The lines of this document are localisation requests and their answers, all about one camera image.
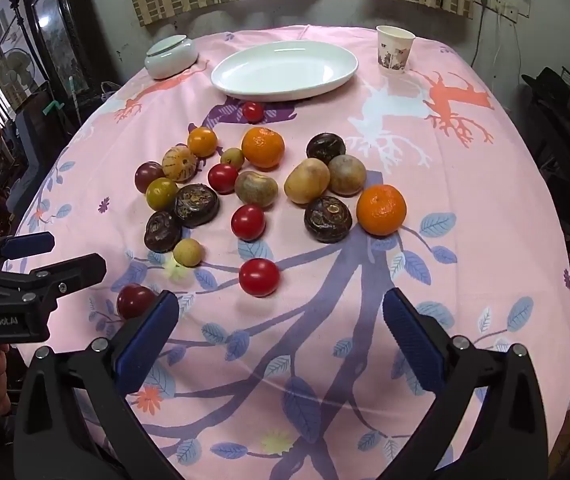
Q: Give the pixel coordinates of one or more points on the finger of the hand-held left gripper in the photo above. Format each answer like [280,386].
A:
[75,267]
[30,245]

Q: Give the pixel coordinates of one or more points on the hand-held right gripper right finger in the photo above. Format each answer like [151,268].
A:
[410,345]

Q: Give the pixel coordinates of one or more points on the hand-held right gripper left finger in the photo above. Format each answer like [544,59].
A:
[150,340]

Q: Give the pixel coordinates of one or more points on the dark red tomato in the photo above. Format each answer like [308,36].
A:
[135,301]
[149,176]

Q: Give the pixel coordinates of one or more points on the small yellow-green longan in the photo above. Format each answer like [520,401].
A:
[187,252]
[232,157]

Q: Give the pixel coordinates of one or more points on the dark water chestnut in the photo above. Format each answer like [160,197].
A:
[328,219]
[163,231]
[326,147]
[196,205]

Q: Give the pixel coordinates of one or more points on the yellow-green tomato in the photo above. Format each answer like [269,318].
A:
[161,193]

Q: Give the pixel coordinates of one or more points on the red cherry tomato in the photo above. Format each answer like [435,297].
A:
[248,222]
[253,111]
[259,277]
[223,178]

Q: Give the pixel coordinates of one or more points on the orange mandarin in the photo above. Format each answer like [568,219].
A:
[382,209]
[263,147]

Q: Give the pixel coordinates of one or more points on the striped pepino melon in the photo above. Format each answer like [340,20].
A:
[179,163]

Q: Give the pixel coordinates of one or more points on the orange tomato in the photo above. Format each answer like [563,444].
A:
[202,141]

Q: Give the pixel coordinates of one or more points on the brown passion fruit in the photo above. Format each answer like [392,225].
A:
[256,189]
[347,175]

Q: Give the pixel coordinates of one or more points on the yellow potato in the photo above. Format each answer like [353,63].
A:
[307,180]

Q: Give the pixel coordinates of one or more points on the white oval plate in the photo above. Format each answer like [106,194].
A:
[285,67]

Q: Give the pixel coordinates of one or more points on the pink printed tablecloth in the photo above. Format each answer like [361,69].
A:
[465,185]

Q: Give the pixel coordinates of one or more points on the electric fan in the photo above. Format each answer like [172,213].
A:
[17,67]

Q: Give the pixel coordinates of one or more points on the dark framed mirror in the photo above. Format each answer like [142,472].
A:
[50,35]

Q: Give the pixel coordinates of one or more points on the white lidded ceramic bowl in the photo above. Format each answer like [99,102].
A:
[171,57]

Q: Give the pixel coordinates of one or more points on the black hat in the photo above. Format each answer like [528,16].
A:
[547,84]

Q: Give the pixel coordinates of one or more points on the printed paper cup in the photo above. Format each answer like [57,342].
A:
[395,50]

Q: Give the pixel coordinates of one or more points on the wall socket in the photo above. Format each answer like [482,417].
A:
[511,11]

